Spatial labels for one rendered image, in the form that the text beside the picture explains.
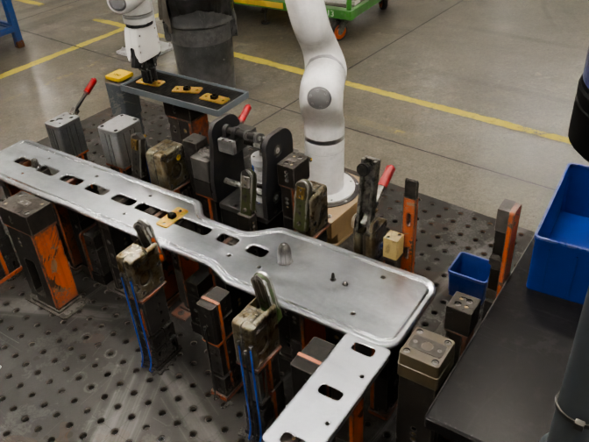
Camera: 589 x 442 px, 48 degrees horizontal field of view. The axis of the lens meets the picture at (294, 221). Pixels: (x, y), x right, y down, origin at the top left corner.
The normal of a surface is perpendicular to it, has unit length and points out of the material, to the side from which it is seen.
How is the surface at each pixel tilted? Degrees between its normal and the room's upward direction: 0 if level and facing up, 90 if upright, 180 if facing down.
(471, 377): 0
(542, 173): 0
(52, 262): 90
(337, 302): 0
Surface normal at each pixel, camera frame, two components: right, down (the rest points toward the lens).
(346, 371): -0.05, -0.81
